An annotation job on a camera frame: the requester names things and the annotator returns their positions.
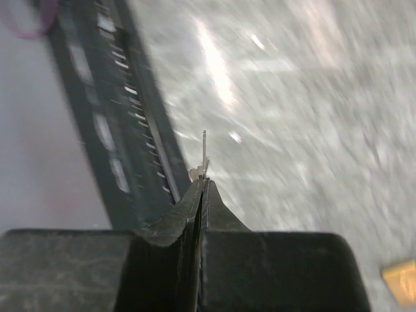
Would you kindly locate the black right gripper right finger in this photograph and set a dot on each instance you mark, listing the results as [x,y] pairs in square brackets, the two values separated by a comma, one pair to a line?
[245,270]

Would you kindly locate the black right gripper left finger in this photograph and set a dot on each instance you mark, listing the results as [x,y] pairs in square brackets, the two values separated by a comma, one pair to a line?
[154,268]

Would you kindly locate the small silver keys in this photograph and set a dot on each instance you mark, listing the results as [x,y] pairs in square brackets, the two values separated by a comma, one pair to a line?
[201,170]

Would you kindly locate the small brass padlock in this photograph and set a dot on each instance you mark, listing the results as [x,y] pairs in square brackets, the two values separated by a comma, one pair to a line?
[400,280]

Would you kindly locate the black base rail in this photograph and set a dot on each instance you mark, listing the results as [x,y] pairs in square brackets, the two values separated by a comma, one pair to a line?
[118,111]

